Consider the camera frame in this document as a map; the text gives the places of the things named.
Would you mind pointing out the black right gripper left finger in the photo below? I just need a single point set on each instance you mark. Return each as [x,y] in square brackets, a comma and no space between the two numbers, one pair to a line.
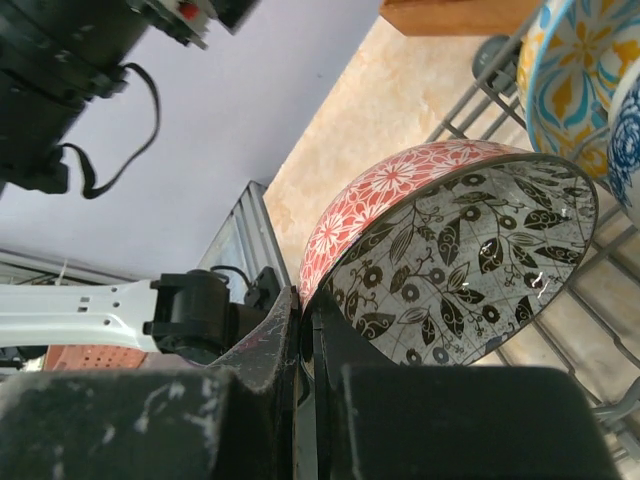
[231,420]

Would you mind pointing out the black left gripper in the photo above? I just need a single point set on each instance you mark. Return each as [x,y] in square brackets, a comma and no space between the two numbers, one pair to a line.
[57,56]

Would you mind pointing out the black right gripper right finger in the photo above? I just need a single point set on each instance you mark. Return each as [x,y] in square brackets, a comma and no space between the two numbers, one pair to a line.
[379,420]

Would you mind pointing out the dark leaf pattern bowl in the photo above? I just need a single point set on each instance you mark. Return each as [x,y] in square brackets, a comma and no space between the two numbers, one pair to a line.
[405,250]

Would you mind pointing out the blue rose pattern bowl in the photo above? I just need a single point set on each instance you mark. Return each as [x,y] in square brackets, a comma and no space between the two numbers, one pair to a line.
[623,143]

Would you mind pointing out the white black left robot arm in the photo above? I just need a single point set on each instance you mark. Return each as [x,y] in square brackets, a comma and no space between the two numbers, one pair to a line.
[189,314]

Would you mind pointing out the wooden compartment tray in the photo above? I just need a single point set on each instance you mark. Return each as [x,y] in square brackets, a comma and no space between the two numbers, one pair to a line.
[421,18]

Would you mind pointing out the yellow blue swirl bowl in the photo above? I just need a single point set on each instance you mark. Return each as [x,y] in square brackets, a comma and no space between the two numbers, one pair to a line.
[571,62]

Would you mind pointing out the grey wire dish rack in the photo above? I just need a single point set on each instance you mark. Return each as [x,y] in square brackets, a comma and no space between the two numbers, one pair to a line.
[589,325]

